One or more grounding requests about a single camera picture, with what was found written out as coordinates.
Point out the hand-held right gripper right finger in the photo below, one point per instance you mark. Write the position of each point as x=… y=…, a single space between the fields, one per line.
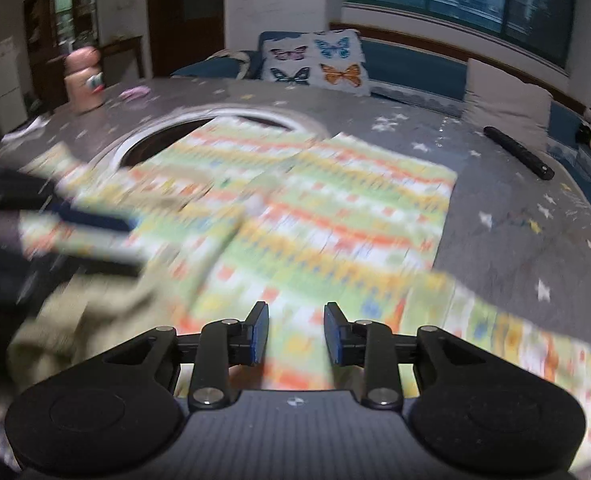
x=332 y=334

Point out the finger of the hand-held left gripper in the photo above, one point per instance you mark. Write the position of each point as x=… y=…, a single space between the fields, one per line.
x=100 y=260
x=95 y=219

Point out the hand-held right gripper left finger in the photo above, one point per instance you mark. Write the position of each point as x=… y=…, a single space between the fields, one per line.
x=259 y=334

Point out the colourful patterned garment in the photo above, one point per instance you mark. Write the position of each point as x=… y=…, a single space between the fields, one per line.
x=335 y=220

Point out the white paper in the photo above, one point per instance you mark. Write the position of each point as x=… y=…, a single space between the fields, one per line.
x=27 y=127

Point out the small pink object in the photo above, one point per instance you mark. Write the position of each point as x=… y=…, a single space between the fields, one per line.
x=135 y=92

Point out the pink bottle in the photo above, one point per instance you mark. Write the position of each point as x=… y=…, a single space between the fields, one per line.
x=82 y=77

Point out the white refrigerator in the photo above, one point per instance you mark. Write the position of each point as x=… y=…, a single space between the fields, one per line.
x=4 y=85

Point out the wooden side table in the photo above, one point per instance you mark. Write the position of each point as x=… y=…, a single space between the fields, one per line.
x=123 y=52

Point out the dark wooden cabinet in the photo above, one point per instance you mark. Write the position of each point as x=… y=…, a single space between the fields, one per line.
x=60 y=25

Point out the grey star-print tablecloth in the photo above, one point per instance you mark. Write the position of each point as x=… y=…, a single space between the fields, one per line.
x=505 y=195

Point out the dark wooden door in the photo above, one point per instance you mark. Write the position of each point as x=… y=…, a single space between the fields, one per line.
x=185 y=15

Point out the black remote control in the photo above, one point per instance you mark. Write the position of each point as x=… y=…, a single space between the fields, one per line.
x=519 y=152

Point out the butterfly print cushion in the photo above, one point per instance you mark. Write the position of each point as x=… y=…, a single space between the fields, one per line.
x=315 y=62

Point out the blue sofa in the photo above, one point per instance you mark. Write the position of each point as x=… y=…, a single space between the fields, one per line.
x=415 y=72

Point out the beige cushion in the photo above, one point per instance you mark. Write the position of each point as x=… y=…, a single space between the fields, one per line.
x=508 y=102

